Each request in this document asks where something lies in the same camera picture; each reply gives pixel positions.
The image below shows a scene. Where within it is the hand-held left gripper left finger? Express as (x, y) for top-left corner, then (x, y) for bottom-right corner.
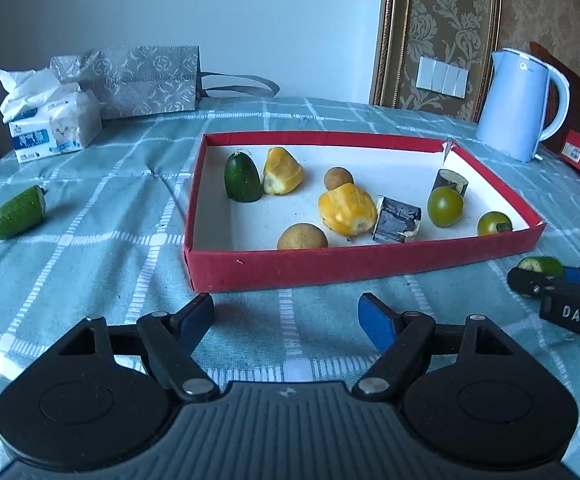
(57, 292), (221, 402)

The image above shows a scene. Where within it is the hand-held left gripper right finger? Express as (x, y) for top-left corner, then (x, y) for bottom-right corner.
(352, 292), (518, 403)

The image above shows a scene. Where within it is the short green cucumber piece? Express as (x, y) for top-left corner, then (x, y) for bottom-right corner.
(516, 256), (565, 277)

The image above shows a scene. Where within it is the red cardboard tray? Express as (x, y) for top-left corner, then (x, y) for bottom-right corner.
(184, 131), (547, 292)

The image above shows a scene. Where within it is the green tomato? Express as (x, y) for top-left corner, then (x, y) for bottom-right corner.
(428, 186), (465, 228)
(477, 211), (514, 237)

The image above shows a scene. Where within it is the dark eggplant piece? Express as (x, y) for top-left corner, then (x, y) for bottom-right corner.
(433, 169), (469, 197)
(372, 195), (423, 244)

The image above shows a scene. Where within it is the brown longan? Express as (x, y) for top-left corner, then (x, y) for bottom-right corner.
(324, 167), (355, 192)
(277, 223), (329, 250)

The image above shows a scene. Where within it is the yellow pepper piece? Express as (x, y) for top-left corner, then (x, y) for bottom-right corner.
(318, 183), (378, 237)
(262, 147), (305, 196)

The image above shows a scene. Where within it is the pointed green cucumber piece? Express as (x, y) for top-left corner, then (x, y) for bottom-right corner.
(225, 150), (263, 204)

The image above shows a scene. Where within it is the green checked tablecloth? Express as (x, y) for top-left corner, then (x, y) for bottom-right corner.
(0, 96), (580, 480)

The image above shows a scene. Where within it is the light blue electric kettle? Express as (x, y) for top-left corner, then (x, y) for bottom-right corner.
(476, 48), (570, 163)

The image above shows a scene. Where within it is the long green cucumber piece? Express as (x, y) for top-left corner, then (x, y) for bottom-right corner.
(0, 185), (48, 241)

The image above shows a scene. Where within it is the tissue pack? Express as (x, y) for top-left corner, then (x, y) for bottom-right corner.
(0, 64), (103, 165)

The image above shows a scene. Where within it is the grey patterned bag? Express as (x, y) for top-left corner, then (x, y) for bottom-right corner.
(50, 45), (281, 120)

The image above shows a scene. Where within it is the white wall switch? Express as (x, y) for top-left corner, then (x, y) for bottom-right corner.
(416, 56), (469, 99)

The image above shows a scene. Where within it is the wooden wall panel frame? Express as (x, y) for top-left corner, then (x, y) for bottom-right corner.
(369, 0), (504, 123)

